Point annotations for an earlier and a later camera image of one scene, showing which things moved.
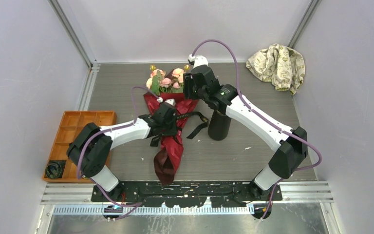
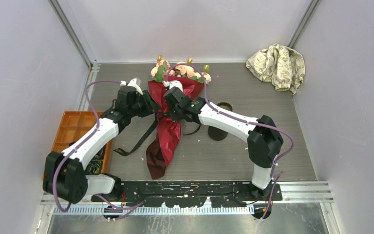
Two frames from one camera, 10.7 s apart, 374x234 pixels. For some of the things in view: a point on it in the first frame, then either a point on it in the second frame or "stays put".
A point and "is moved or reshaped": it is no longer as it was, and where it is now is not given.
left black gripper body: x=169 y=126 to x=143 y=107
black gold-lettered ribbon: x=156 y=139 is moved or reshaped
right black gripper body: x=190 y=91 to x=175 y=113
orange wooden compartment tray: x=71 y=123 stays put
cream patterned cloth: x=283 y=67 stays put
